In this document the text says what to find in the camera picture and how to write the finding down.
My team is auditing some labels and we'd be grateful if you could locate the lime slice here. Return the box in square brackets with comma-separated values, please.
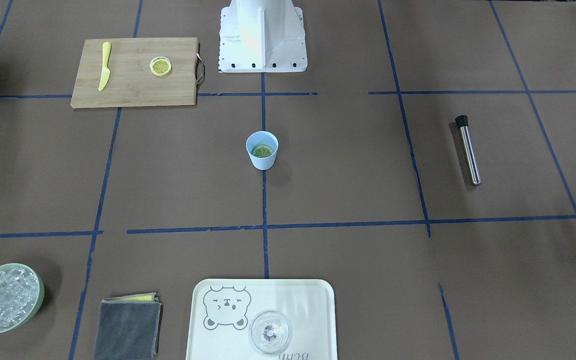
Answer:
[251, 144, 274, 158]

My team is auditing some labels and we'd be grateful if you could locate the yellow lemon slice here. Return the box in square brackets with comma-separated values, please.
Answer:
[150, 56, 173, 77]

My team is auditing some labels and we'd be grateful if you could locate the steel muddler black tip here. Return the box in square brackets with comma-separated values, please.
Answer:
[455, 114, 482, 186]

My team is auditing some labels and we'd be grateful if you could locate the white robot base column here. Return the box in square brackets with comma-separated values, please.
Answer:
[218, 0, 308, 73]

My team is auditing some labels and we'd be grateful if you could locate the light blue plastic cup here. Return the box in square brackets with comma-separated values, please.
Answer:
[246, 131, 279, 171]

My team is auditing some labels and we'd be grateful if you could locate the cream bear serving tray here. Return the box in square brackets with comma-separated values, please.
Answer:
[186, 278, 338, 360]

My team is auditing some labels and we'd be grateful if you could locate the clear wine glass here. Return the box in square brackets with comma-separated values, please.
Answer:
[250, 309, 292, 356]

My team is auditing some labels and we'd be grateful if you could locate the bamboo cutting board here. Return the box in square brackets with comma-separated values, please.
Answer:
[71, 38, 203, 109]

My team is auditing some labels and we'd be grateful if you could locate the grey folded cloth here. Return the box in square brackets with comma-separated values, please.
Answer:
[93, 292, 162, 360]

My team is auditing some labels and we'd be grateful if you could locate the yellow plastic knife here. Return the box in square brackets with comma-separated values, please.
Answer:
[98, 41, 112, 91]

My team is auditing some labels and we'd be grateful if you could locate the green bowl of ice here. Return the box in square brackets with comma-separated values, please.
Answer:
[0, 263, 45, 334]

